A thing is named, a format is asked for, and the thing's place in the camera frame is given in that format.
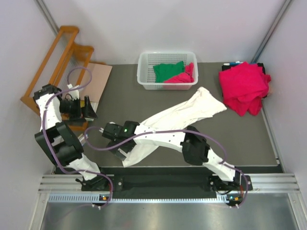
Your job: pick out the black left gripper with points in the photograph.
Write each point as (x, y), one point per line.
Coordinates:
(83, 109)

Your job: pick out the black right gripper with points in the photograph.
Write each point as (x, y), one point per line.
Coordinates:
(116, 151)

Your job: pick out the white t-shirt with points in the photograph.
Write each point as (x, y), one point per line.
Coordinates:
(200, 106)

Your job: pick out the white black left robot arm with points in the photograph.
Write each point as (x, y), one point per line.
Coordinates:
(57, 111)

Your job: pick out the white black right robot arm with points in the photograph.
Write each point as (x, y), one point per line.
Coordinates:
(132, 137)

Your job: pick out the black folded shirt under stack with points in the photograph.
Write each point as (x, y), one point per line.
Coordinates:
(227, 66)

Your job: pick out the stack of folded pink shirts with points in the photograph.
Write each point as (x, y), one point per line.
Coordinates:
(244, 87)

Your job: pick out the yellow picture book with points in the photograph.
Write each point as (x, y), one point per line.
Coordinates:
(88, 110)

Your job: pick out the bundle of marker pens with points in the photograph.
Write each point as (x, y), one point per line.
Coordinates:
(83, 139)

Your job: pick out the brown cardboard sheet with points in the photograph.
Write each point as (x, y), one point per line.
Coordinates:
(100, 75)

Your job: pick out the orange wooden rack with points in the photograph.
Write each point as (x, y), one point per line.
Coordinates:
(63, 55)

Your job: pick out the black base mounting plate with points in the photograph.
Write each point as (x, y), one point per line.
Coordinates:
(163, 183)

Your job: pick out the white plastic laundry basket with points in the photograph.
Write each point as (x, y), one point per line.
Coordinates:
(147, 77)

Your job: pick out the green t-shirt in basket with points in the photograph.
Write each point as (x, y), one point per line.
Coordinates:
(164, 72)

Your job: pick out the pink t-shirt in basket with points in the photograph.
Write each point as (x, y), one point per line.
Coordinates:
(184, 77)

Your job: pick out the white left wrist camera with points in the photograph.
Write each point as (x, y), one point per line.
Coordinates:
(74, 94)

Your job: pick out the aluminium frame rail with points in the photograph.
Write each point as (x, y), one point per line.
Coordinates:
(67, 189)

